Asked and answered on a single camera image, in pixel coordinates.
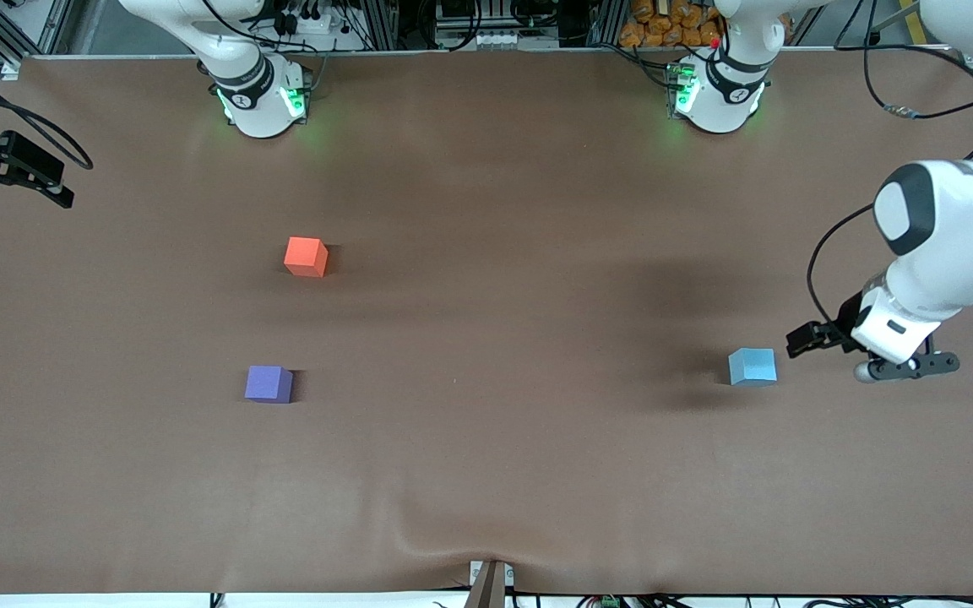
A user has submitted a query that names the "light blue foam block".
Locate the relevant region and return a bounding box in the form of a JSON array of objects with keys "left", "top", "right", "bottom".
[{"left": 728, "top": 347, "right": 778, "bottom": 387}]

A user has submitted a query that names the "orange foam block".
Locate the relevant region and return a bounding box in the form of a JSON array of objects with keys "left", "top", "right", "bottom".
[{"left": 284, "top": 236, "right": 329, "bottom": 278}]

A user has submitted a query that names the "purple foam block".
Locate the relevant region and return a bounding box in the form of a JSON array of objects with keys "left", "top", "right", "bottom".
[{"left": 244, "top": 365, "right": 294, "bottom": 404}]

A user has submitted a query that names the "white terminal block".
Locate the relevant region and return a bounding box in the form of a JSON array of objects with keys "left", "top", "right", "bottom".
[{"left": 471, "top": 30, "right": 531, "bottom": 50}]

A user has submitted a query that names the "brown table mat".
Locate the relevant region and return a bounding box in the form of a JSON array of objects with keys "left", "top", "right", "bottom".
[{"left": 0, "top": 46, "right": 973, "bottom": 596}]

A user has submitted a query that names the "white power strip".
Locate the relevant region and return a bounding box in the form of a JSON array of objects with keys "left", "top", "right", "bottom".
[{"left": 280, "top": 7, "right": 344, "bottom": 36}]

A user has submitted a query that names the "black electronics box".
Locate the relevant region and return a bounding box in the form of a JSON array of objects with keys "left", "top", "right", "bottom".
[{"left": 434, "top": 0, "right": 542, "bottom": 35}]

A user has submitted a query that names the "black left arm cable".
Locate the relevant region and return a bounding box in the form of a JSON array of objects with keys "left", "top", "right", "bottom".
[{"left": 806, "top": 0, "right": 973, "bottom": 334}]

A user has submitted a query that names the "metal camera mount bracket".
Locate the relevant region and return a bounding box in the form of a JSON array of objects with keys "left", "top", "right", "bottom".
[{"left": 468, "top": 559, "right": 515, "bottom": 608}]

